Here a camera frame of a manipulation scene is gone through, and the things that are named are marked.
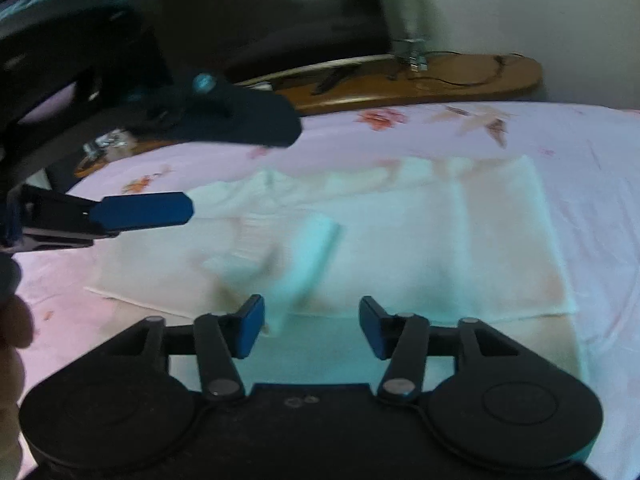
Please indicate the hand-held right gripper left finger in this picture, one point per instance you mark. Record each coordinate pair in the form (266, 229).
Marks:
(251, 325)

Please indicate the person's left hand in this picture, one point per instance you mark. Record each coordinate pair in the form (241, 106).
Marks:
(11, 360)

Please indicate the small shiny metal object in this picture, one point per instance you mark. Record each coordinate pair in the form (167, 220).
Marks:
(102, 144)

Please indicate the pink floral bed sheet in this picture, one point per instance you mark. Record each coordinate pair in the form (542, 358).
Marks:
(590, 170)

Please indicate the clear glass vase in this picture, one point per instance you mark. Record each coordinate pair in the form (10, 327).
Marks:
(405, 15)

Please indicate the curved wooden shelf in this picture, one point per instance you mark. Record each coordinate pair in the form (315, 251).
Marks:
(475, 74)

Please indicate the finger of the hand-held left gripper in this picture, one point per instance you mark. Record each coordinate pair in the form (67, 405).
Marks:
(145, 212)
(235, 115)

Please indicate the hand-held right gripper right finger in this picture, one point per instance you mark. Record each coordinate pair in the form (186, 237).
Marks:
(372, 327)

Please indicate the black television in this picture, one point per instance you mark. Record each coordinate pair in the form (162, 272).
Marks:
(275, 20)

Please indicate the white towel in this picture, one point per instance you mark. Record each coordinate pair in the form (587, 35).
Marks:
(400, 240)

